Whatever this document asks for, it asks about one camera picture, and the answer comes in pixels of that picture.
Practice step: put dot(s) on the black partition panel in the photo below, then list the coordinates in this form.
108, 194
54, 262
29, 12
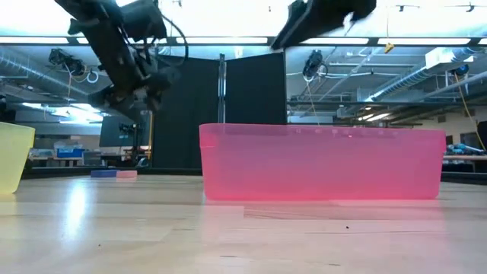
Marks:
255, 91
182, 122

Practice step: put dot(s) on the translucent pink-red plastic bin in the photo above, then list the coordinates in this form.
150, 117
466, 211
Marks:
323, 167

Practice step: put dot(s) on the grey corrugated ceiling duct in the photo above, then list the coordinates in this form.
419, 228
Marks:
23, 66

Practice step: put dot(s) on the purple wooden block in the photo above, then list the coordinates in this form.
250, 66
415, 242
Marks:
103, 173

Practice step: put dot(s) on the overhead frame bar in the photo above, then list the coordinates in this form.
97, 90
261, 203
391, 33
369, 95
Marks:
373, 40

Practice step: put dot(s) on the blue storage crate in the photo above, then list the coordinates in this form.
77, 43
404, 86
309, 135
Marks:
70, 153

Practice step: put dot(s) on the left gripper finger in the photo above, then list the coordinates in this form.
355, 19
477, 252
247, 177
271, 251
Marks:
112, 100
153, 102

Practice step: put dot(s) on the background table with tools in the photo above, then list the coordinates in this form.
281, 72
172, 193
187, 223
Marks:
464, 157

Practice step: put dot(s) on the translucent yellow plastic bin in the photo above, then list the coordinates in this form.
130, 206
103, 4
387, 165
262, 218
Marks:
13, 160

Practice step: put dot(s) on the ceiling light strip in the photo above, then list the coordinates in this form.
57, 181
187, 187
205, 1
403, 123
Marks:
374, 117

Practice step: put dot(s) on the yellow hanging tag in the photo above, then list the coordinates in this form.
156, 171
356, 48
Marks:
389, 48

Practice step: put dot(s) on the dark computer monitor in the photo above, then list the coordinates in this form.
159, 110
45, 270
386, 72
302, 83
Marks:
114, 133

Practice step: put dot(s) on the pink wooden block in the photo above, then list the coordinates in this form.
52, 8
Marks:
126, 174

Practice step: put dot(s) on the white ventilation duct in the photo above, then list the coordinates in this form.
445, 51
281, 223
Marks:
411, 78

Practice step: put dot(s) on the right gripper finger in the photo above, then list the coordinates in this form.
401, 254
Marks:
314, 23
293, 19

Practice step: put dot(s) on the background desk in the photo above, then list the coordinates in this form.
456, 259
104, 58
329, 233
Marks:
53, 160

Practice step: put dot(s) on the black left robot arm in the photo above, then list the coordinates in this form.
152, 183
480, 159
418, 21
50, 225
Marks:
106, 42

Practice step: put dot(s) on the black hanging ceiling device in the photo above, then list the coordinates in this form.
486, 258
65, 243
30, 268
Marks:
64, 61

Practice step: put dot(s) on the silver partition post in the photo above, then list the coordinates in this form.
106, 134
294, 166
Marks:
221, 91

